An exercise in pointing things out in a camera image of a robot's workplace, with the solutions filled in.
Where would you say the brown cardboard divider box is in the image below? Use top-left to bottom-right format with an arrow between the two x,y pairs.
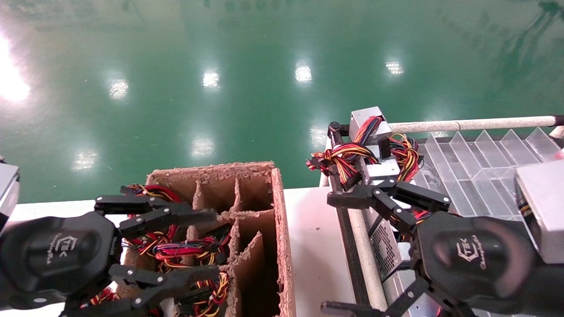
117,161 -> 297,317

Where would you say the clear plastic divider tray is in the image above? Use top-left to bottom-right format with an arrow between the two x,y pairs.
414,128 -> 564,221

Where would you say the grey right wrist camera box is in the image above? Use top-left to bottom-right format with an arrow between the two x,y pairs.
515,159 -> 564,265

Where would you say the black pipe joint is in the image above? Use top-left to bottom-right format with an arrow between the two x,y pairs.
328,122 -> 351,148

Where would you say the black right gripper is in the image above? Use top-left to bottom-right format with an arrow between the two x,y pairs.
321,178 -> 536,317

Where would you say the long white rack pipe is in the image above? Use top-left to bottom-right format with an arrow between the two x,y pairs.
388,115 -> 564,133

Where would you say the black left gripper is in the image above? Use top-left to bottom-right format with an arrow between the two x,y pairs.
0,195 -> 221,317

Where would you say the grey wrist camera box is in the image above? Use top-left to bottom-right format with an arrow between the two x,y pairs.
515,159 -> 564,265
0,155 -> 21,232

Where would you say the beige rack pipe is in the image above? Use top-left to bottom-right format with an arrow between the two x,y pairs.
344,207 -> 390,311

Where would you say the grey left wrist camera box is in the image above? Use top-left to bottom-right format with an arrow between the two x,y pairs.
0,155 -> 21,232

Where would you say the black rack rail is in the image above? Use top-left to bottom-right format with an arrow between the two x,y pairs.
328,174 -> 374,309

